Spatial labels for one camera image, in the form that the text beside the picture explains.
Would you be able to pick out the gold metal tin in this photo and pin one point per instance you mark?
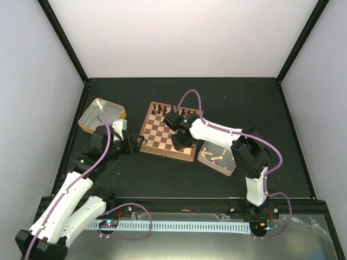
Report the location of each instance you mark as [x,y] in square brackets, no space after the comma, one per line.
[109,110]

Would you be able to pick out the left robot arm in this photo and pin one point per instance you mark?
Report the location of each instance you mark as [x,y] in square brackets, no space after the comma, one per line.
[53,233]

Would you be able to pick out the dark chess pieces row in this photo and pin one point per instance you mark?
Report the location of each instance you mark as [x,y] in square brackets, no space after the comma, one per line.
[158,111]

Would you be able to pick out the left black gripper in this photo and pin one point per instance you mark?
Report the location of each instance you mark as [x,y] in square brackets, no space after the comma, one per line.
[132,146]

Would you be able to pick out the black mounting rail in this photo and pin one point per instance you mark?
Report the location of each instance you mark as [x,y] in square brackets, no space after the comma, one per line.
[236,208]

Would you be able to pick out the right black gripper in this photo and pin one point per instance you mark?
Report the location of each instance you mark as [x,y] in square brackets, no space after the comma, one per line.
[178,146]

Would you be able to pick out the wooden chess board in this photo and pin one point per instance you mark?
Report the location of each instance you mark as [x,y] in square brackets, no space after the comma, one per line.
[161,144]

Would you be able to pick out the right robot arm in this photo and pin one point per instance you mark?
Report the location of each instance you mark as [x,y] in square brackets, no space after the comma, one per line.
[250,155]

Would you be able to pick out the small circuit board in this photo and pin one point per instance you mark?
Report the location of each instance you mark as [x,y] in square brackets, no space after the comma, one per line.
[110,223]

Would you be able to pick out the light blue cable duct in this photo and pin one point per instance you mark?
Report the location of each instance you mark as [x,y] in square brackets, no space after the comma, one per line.
[180,226]

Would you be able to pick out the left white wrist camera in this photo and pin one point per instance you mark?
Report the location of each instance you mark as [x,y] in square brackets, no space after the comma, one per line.
[119,128]

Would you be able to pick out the pink tin with pieces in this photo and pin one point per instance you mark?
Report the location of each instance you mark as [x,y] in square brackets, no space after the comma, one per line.
[217,158]

